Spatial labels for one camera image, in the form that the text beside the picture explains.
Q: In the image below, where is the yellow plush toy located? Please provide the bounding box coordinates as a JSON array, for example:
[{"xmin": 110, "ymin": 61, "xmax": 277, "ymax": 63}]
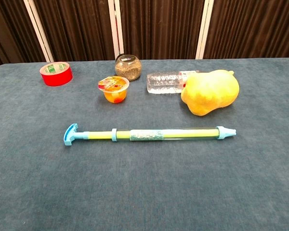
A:
[{"xmin": 181, "ymin": 69, "xmax": 240, "ymax": 117}]

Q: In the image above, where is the orange fruit jelly cup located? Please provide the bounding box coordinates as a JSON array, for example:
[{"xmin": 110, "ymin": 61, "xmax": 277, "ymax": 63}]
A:
[{"xmin": 97, "ymin": 76, "xmax": 130, "ymax": 104}]

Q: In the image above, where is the round glass jar with grains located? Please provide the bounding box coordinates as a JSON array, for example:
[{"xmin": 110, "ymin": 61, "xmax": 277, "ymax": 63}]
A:
[{"xmin": 114, "ymin": 54, "xmax": 142, "ymax": 82}]

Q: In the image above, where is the white partition frame post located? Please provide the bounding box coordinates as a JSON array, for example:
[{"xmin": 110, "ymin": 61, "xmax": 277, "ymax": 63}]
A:
[
  {"xmin": 107, "ymin": 0, "xmax": 125, "ymax": 59},
  {"xmin": 195, "ymin": 0, "xmax": 216, "ymax": 60},
  {"xmin": 23, "ymin": 0, "xmax": 54, "ymax": 63}
]

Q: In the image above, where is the red tape roll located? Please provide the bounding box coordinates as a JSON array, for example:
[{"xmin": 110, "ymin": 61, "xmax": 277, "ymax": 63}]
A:
[{"xmin": 39, "ymin": 62, "xmax": 74, "ymax": 87}]

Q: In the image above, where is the dark pleated curtain panel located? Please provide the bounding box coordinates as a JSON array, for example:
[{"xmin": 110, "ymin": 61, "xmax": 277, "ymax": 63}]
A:
[
  {"xmin": 0, "ymin": 0, "xmax": 47, "ymax": 70},
  {"xmin": 203, "ymin": 0, "xmax": 289, "ymax": 60},
  {"xmin": 119, "ymin": 0, "xmax": 205, "ymax": 61},
  {"xmin": 33, "ymin": 0, "xmax": 116, "ymax": 62}
]

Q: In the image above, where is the clear plastic water bottle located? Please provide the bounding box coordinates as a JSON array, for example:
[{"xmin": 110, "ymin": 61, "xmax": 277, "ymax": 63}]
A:
[{"xmin": 146, "ymin": 70, "xmax": 201, "ymax": 95}]

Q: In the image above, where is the blue and yellow water pump toy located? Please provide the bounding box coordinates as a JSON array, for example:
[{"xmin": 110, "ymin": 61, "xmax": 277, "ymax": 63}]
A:
[{"xmin": 63, "ymin": 123, "xmax": 219, "ymax": 147}]

